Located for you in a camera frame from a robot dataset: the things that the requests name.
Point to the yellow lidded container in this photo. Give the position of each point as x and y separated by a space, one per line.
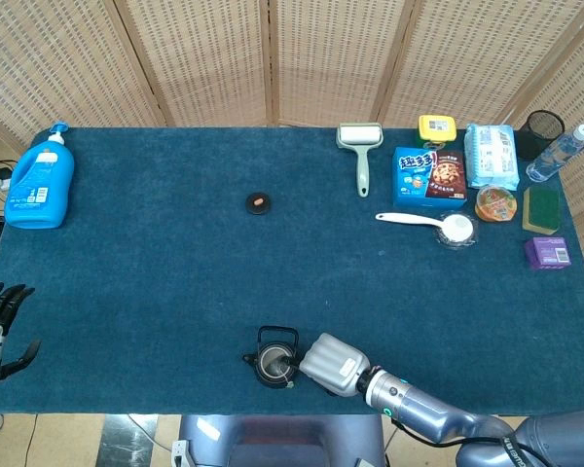
437 127

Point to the blue grey robot torso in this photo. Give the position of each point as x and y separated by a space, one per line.
282 442

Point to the blue cookie box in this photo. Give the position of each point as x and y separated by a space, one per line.
428 177

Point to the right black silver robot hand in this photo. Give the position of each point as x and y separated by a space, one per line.
333 362

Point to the green lint roller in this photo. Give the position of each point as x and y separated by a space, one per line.
362 165

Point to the orange jelly cup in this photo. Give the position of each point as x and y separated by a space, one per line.
496 204

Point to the purple small box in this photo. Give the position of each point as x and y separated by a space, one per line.
547 253

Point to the black teapot lid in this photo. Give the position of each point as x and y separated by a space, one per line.
258 204

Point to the blue table cloth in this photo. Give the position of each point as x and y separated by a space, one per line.
151 267

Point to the bamboo folding screen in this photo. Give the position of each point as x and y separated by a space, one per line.
214 58

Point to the black mesh pen cup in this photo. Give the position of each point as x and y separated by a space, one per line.
533 141

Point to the clear water bottle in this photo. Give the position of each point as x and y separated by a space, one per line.
552 155

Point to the green yellow sponge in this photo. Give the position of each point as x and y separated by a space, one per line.
542 209

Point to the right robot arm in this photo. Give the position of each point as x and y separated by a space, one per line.
418 408

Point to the blue detergent pump bottle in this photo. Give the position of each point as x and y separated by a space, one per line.
39 185

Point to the light blue wipes pack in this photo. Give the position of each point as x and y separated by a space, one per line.
491 155

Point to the white dish brush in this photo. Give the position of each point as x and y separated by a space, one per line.
457 228

